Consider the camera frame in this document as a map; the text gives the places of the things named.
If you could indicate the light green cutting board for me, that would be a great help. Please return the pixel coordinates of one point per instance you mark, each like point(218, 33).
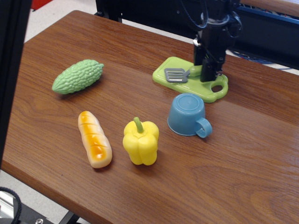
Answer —
point(209, 91)

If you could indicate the red box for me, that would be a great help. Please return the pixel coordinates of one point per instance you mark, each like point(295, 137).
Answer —
point(37, 4)

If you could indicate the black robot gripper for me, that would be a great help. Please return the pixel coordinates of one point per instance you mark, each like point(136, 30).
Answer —
point(211, 45)

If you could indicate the black table base bracket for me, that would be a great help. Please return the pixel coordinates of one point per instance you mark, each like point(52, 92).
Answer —
point(10, 209)

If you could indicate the green toy bitter melon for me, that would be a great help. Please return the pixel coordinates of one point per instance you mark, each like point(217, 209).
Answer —
point(78, 77)

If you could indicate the grey spatula with green handle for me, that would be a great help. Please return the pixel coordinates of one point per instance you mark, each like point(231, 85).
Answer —
point(179, 75)

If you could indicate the toy bread loaf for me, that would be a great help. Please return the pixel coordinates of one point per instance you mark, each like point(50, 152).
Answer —
point(96, 144)

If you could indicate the black metal frame rail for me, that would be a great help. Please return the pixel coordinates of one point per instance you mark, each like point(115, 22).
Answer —
point(270, 27)

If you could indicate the blue plastic cup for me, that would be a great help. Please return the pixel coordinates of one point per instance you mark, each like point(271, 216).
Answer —
point(187, 116)

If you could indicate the yellow toy bell pepper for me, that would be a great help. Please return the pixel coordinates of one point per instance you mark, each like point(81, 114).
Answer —
point(141, 141)

